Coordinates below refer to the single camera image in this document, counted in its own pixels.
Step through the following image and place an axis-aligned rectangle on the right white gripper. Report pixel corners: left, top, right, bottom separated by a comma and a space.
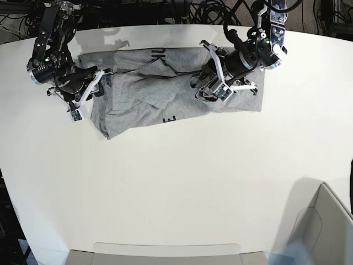
46, 68, 112, 112

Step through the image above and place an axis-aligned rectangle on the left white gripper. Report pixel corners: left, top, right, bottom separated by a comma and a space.
190, 40, 258, 101

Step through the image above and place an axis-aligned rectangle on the grey T-shirt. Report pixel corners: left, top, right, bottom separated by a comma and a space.
77, 47, 264, 139

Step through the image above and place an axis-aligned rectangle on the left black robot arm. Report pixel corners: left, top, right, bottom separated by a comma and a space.
190, 1, 291, 102

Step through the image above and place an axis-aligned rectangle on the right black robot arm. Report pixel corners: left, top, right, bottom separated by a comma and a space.
26, 1, 113, 112

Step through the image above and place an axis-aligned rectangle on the grey bin at bottom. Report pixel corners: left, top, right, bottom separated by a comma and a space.
66, 242, 268, 264

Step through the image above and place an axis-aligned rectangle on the grey bin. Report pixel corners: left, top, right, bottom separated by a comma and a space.
66, 242, 268, 264
288, 183, 352, 264

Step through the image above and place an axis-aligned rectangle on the grey bin at right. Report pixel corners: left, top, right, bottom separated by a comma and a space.
288, 183, 352, 264

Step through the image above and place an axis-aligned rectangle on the blue translucent object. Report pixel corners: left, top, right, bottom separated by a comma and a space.
265, 240, 313, 265

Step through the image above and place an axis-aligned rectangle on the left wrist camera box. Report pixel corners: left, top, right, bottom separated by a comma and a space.
212, 83, 233, 102

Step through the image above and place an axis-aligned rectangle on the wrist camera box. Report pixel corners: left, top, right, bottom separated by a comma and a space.
68, 109, 87, 123
212, 83, 233, 102

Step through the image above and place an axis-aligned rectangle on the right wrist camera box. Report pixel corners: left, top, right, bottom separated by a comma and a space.
68, 109, 87, 123

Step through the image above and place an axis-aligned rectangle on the black cable bundle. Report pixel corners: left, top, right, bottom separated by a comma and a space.
190, 0, 243, 27

